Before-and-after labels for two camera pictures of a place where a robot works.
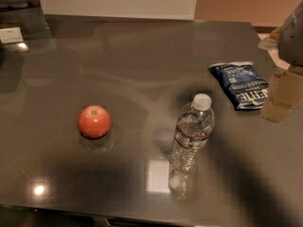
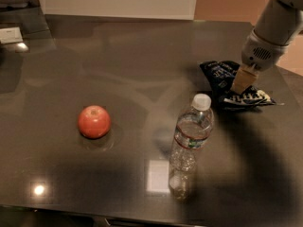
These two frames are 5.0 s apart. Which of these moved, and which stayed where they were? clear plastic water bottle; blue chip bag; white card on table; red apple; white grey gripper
Moved: white grey gripper; blue chip bag
Stayed: red apple; white card on table; clear plastic water bottle
